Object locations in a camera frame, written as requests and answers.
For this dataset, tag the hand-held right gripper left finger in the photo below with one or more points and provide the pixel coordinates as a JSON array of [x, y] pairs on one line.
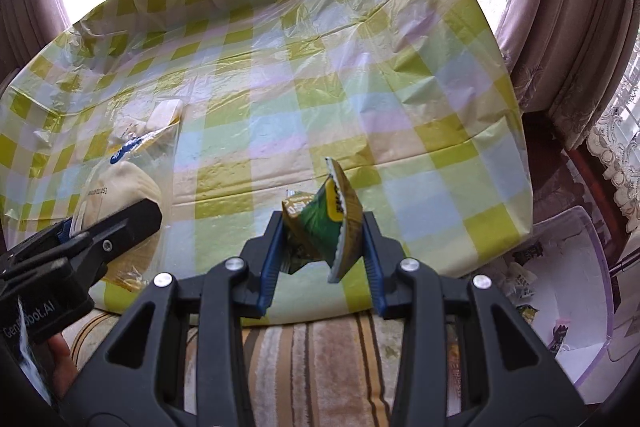
[[272, 257]]

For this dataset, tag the silver foil candy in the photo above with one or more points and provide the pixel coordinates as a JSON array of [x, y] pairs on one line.
[[520, 281]]

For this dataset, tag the small yellow green snack packet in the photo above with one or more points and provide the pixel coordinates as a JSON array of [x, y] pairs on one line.
[[320, 217]]

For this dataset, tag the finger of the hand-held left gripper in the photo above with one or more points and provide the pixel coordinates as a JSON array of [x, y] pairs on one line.
[[125, 232], [65, 231]]

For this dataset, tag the yellow checked plastic tablecloth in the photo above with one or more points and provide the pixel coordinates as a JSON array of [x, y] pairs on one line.
[[350, 107]]

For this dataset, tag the striped plush blanket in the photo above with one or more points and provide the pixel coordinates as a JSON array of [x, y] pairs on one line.
[[320, 367]]

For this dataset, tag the small white snack packet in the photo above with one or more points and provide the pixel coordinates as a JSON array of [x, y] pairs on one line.
[[167, 112]]

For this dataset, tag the clear bread packet yellow edge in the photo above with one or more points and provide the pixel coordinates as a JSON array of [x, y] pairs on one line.
[[120, 192]]

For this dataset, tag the clear purple plastic box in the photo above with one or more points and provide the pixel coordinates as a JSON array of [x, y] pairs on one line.
[[575, 267]]

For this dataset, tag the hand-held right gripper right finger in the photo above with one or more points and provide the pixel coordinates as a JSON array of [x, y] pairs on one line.
[[372, 257]]

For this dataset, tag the person's left hand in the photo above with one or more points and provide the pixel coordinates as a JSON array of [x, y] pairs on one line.
[[62, 362]]

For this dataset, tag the white lace curtain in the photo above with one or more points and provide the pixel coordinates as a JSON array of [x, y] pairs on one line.
[[615, 147]]

